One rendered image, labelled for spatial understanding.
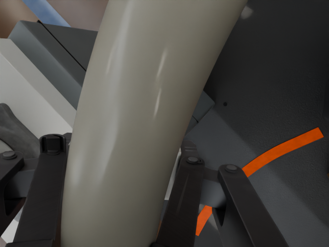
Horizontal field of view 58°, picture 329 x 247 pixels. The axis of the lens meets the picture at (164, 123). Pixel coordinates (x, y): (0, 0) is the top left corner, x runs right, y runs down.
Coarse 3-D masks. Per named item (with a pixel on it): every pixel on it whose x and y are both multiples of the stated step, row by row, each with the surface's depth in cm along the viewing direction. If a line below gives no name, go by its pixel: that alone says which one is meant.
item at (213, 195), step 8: (184, 144) 18; (192, 144) 18; (184, 152) 17; (192, 152) 17; (208, 168) 15; (208, 176) 14; (216, 176) 15; (208, 184) 14; (216, 184) 14; (208, 192) 14; (216, 192) 14; (200, 200) 15; (208, 200) 14; (216, 200) 14; (224, 200) 14; (224, 208) 14
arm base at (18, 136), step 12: (0, 108) 55; (0, 120) 55; (12, 120) 55; (0, 132) 53; (12, 132) 54; (24, 132) 55; (12, 144) 52; (24, 144) 54; (36, 144) 55; (24, 156) 52; (36, 156) 54
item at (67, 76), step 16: (16, 32) 59; (32, 32) 59; (48, 32) 63; (64, 32) 69; (80, 32) 76; (96, 32) 84; (32, 48) 59; (48, 48) 59; (64, 48) 63; (80, 48) 69; (48, 64) 58; (64, 64) 58; (80, 64) 63; (48, 80) 59; (64, 80) 58; (80, 80) 58; (64, 96) 59; (208, 96) 128
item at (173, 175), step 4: (180, 148) 16; (180, 152) 15; (180, 156) 15; (176, 160) 15; (176, 164) 15; (176, 168) 15; (172, 172) 15; (176, 172) 15; (172, 176) 16; (172, 180) 16; (168, 184) 16; (172, 184) 16; (168, 188) 16; (168, 192) 16; (168, 196) 16
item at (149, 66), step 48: (144, 0) 6; (192, 0) 6; (240, 0) 6; (96, 48) 7; (144, 48) 6; (192, 48) 6; (96, 96) 7; (144, 96) 6; (192, 96) 7; (96, 144) 7; (144, 144) 7; (96, 192) 7; (144, 192) 8; (96, 240) 8; (144, 240) 8
